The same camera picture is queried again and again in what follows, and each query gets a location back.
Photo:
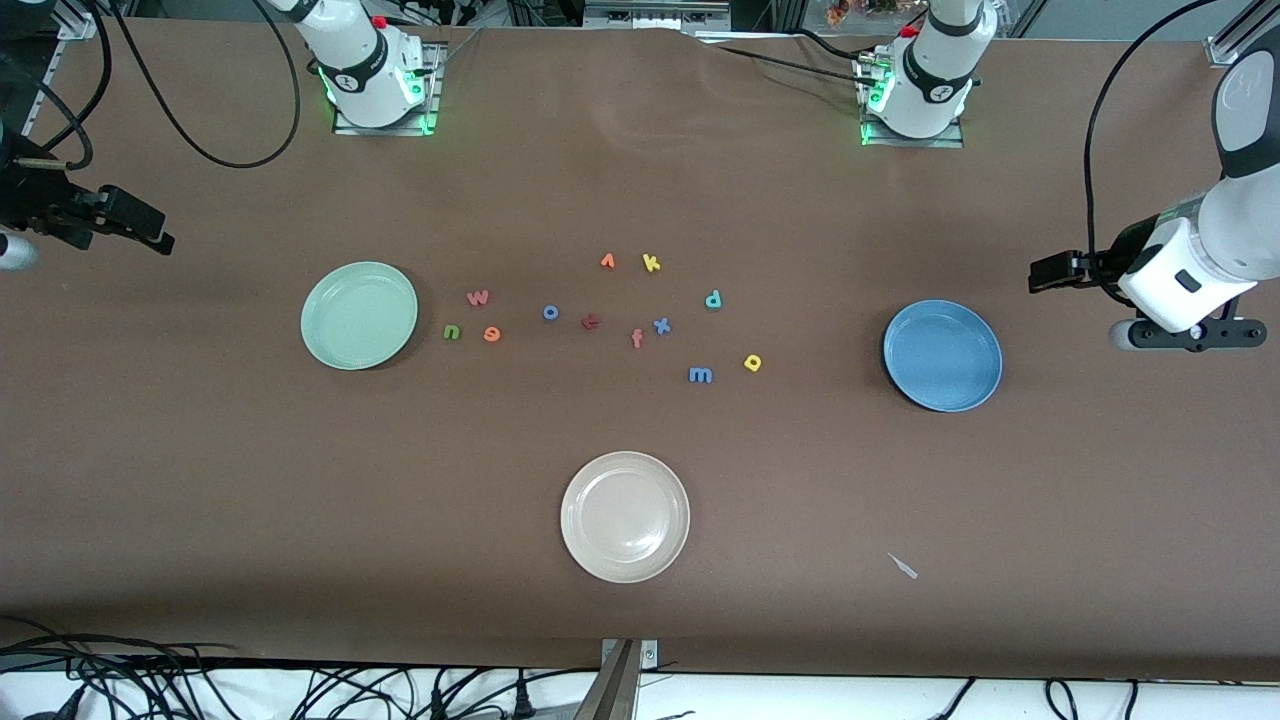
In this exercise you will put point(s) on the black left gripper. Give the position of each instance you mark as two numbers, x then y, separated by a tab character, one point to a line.
1103	266

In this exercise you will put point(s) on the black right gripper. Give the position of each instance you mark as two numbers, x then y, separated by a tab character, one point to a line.
30	204

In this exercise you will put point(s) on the blue foam letter m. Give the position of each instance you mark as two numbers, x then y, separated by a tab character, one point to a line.
701	372

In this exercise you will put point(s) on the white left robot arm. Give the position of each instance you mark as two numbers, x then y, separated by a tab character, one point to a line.
1230	230

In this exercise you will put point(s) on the blue plate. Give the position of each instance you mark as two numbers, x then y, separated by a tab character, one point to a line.
942	355

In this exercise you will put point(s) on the green plate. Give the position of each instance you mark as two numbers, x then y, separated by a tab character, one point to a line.
360	316

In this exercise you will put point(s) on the small white paper scrap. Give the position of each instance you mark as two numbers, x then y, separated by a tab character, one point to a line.
905	568

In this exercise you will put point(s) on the orange decorative object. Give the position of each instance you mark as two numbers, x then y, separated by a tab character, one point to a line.
840	12

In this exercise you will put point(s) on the brown table cover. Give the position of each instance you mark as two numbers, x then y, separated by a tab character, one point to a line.
640	430

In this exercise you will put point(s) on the metal background fixture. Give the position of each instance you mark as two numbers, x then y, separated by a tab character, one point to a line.
655	12

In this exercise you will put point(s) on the beige plate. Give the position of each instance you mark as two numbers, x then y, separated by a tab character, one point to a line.
625	517

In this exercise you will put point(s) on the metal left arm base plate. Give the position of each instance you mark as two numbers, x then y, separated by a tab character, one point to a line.
915	143

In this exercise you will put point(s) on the aluminium frame post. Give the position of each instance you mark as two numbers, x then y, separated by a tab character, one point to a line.
1222	48
78	18

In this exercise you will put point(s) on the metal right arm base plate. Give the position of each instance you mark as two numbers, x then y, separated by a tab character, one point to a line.
385	129

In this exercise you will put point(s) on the metal mounting bracket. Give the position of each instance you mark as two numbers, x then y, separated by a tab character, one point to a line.
650	655

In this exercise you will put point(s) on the grey camera mount bar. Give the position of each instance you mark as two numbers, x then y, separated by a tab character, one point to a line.
610	690

